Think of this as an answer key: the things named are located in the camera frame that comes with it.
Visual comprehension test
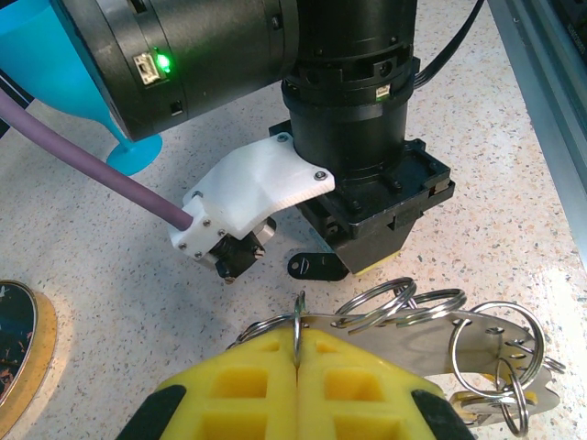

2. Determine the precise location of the teal plastic goblet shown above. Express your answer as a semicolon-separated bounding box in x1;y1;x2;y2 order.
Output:
0;0;164;178

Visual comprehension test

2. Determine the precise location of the black key tag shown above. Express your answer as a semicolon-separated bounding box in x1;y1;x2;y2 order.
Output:
286;250;350;283

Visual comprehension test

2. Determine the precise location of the large silver split key ring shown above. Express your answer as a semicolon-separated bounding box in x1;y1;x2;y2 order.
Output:
448;300;548;396

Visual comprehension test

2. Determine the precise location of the round gold-rimmed dark plate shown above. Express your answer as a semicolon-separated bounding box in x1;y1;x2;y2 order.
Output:
0;279;59;440

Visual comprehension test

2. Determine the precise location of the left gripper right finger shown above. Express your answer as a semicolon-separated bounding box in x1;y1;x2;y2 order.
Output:
297;327;477;440

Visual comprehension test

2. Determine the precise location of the silver metal key plate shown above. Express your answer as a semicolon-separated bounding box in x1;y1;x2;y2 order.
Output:
297;311;563;416

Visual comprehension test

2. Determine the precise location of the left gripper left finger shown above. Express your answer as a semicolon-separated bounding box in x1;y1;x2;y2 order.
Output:
122;324;300;440

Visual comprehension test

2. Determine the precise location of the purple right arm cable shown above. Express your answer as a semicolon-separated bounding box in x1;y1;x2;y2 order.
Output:
0;86;196;230

